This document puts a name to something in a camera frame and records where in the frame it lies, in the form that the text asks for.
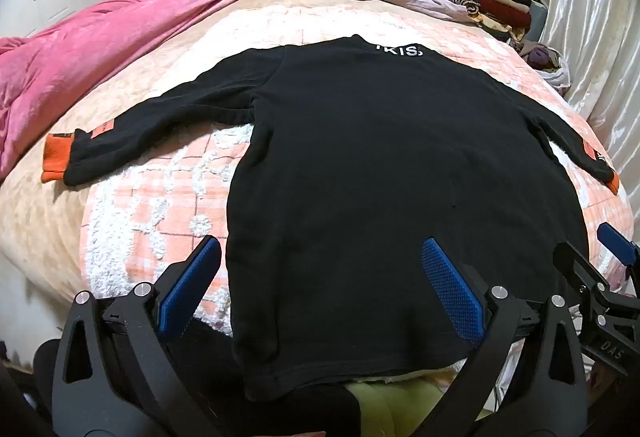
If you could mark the white satin curtain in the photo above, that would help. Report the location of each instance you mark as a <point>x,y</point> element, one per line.
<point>595,42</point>

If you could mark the white bag of clothes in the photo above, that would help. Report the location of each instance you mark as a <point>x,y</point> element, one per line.
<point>547,64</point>

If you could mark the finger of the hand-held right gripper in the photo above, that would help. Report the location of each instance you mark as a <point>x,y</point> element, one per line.
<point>617,242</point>
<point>580,269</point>

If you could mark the orange plaid fleece blanket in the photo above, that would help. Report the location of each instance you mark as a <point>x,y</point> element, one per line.
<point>165,197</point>

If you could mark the beige bed sheet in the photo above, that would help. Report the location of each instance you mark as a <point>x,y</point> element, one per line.
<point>40,217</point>

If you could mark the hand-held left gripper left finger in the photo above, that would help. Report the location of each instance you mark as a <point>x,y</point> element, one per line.
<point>192,282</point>

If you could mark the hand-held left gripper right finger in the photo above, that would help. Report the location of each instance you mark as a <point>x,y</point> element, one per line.
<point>452,287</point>

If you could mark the grey blue panel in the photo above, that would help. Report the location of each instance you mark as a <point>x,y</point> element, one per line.
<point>539,19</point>

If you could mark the black sweater with orange cuffs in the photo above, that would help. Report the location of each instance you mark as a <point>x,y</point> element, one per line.
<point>375,167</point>

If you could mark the pink quilt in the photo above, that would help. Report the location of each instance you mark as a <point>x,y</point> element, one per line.
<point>100,42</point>

